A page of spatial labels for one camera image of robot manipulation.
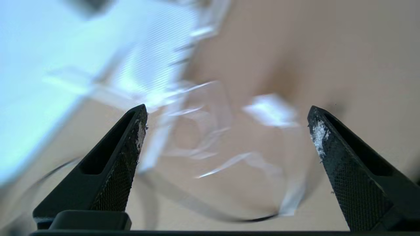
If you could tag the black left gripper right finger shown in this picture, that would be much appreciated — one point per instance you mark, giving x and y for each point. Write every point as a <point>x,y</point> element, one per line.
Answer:
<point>357,183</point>

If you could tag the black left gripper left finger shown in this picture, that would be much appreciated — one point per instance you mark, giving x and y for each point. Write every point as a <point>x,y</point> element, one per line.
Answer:
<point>108,183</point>

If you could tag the white router with four antennas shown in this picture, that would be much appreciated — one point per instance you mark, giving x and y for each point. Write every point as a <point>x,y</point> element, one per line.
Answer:
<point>154,65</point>

